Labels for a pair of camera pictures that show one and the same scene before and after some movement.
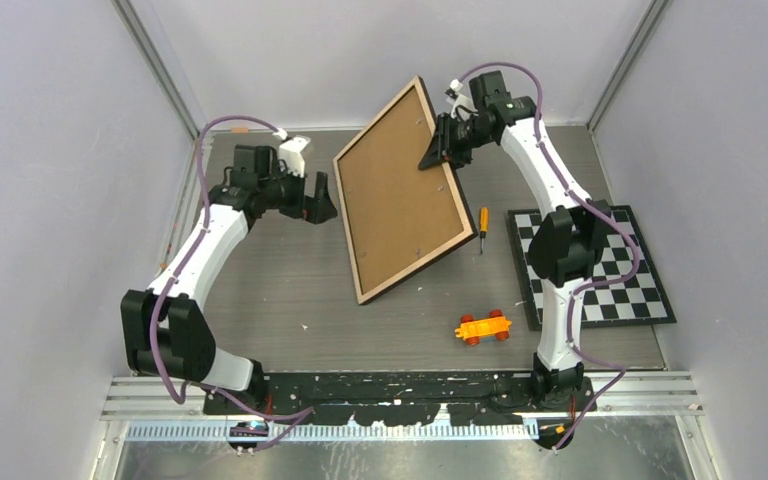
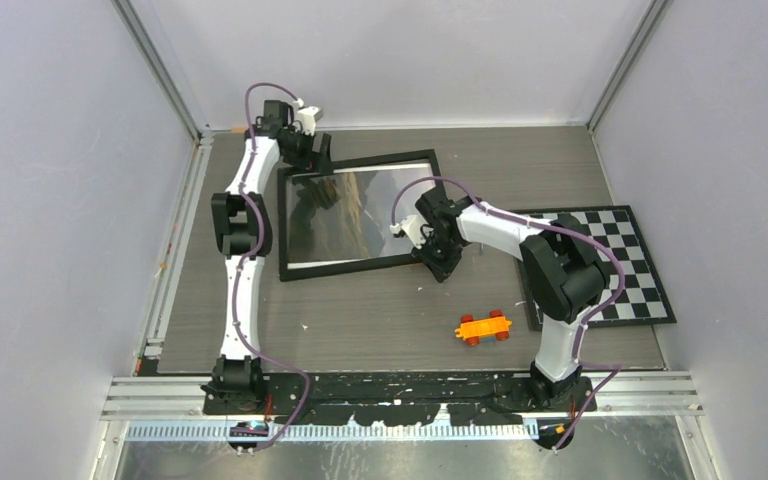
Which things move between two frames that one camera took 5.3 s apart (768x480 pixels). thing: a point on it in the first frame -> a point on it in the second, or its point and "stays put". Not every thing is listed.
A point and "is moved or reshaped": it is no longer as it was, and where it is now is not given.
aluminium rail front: [621, 396] stays put
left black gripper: [315, 209] -> [314, 162]
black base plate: [482, 398] stays put
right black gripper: [440, 149] -> [442, 270]
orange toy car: [497, 325] stays put
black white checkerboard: [640, 300] stays put
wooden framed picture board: [397, 217] is moved or reshaped
